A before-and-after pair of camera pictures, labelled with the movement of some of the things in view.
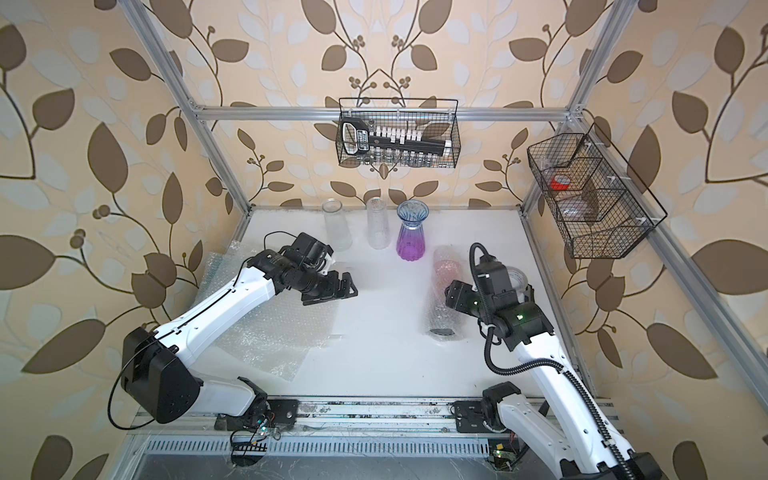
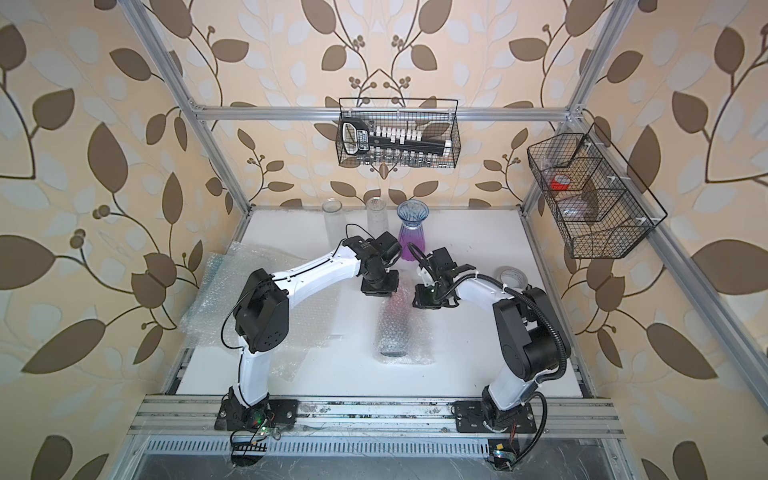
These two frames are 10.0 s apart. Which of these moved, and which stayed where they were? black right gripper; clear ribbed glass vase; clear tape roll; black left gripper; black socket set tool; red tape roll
Moved: black right gripper; black left gripper
Stayed: clear ribbed glass vase; red tape roll; clear tape roll; black socket set tool
